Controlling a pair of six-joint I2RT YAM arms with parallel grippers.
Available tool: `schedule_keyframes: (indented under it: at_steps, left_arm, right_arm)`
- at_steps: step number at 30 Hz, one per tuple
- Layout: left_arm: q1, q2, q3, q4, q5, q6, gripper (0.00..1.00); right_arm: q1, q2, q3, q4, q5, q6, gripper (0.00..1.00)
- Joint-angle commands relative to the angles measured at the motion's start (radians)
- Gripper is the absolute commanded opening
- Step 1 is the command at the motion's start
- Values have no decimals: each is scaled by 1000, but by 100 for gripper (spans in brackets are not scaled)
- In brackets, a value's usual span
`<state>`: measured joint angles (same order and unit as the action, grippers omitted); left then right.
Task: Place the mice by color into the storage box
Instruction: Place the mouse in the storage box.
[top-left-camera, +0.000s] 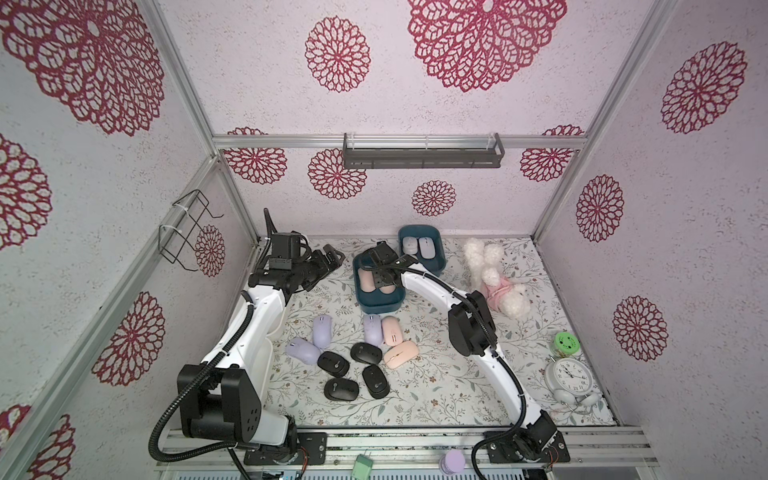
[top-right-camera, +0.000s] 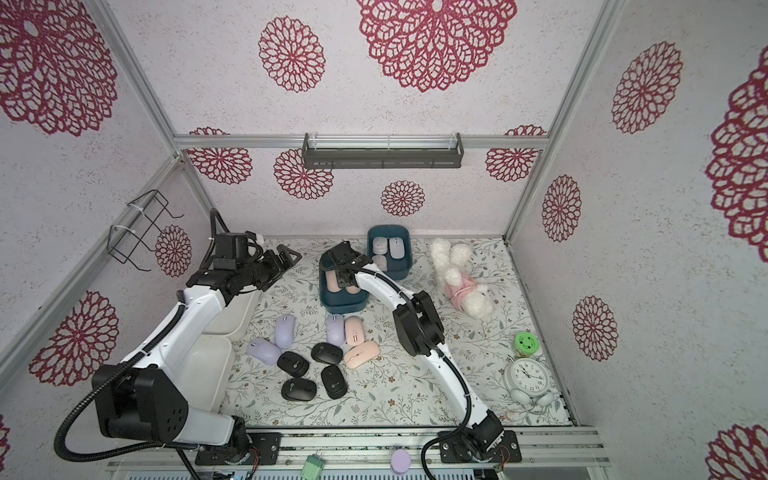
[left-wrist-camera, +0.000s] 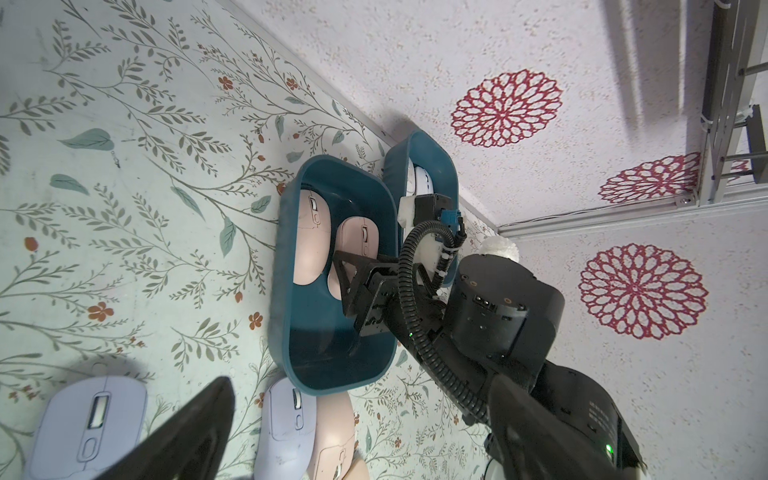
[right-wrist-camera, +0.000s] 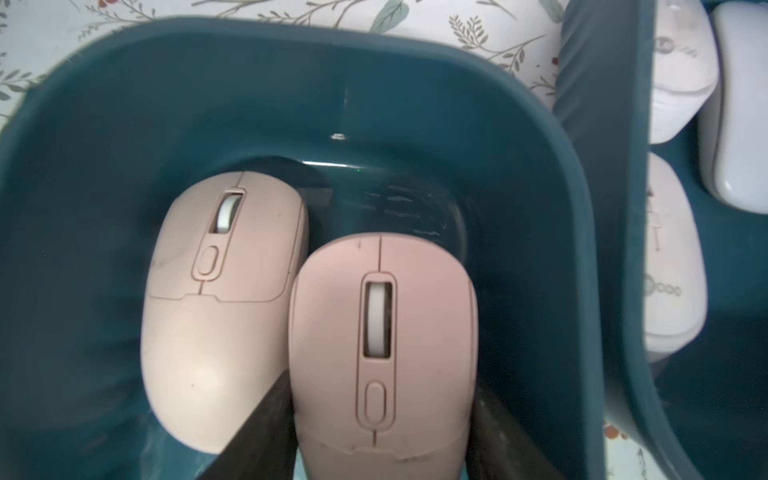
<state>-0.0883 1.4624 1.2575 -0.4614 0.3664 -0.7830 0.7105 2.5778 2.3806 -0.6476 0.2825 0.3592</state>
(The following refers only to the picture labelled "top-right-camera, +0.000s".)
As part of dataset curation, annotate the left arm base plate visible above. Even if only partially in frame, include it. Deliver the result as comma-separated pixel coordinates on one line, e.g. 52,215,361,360
194,432,282,466

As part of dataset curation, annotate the white alarm clock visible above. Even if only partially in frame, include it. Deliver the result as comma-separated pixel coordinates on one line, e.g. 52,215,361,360
503,358,555,407

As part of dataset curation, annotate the teal storage box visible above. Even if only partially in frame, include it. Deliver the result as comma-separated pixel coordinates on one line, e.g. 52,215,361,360
318,253,369,315
367,225,413,280

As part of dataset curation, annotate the black mouse upper left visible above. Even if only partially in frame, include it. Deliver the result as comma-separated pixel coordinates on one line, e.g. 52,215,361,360
276,351,310,378

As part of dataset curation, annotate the black mouse lower right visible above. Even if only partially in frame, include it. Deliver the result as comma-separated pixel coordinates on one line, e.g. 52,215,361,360
321,365,348,400

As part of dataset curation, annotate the purple mouse lower left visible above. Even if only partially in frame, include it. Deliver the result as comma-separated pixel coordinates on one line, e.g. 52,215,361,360
246,337,282,365

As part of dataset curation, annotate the black mouse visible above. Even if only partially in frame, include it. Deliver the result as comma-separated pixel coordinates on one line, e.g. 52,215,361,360
321,365,348,400
276,351,310,378
281,378,317,402
311,342,344,365

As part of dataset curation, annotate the black wire wall rack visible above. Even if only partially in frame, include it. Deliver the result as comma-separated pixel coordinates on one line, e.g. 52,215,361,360
106,188,183,273

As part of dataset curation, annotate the black mouse lower left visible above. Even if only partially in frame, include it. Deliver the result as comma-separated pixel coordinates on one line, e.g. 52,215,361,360
281,378,317,402

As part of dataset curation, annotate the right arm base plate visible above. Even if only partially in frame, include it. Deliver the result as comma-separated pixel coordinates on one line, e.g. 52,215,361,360
439,429,522,464

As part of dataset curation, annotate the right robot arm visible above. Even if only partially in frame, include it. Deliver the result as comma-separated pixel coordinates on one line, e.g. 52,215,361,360
319,241,504,461

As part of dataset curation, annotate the purple mouse centre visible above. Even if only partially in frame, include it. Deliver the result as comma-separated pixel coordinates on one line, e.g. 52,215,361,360
326,314,346,347

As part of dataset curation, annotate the white plush toy pink dress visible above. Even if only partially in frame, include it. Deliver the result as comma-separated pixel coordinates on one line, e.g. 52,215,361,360
429,238,493,320

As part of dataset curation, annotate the purple mouse upright left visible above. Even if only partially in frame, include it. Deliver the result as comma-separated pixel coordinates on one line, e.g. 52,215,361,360
275,314,296,350

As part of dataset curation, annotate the white tray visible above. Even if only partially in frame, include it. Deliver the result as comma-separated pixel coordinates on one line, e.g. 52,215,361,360
174,335,235,413
203,291,261,342

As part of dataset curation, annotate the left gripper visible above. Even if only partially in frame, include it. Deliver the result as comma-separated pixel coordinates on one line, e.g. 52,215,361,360
238,243,301,293

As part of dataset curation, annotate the black mouse upper right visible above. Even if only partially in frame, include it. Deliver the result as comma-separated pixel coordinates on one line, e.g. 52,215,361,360
311,342,344,365

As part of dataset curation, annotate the purple round cap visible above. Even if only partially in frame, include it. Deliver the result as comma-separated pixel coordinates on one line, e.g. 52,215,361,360
390,449,412,475

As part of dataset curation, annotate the white tray front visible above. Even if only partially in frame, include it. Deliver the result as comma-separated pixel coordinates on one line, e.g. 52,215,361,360
174,335,235,413

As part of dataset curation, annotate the green connector block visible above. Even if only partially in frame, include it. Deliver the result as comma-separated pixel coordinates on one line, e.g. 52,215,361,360
301,455,325,480

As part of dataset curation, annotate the green round toy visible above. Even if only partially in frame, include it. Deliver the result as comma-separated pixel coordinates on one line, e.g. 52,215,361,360
513,331,541,358

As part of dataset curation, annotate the white mouse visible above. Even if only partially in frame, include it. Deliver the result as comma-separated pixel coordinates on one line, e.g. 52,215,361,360
372,254,388,272
371,236,389,255
389,237,406,260

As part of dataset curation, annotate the dark wall shelf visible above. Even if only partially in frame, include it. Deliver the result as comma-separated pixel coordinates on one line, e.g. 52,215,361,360
300,133,465,170

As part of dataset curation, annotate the white tray rear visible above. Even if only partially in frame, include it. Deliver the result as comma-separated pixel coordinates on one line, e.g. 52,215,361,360
203,291,261,342

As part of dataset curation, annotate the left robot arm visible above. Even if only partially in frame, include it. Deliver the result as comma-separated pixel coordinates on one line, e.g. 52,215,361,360
53,209,302,463

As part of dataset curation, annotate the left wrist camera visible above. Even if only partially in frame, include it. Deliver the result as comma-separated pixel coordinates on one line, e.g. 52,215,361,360
245,231,265,247

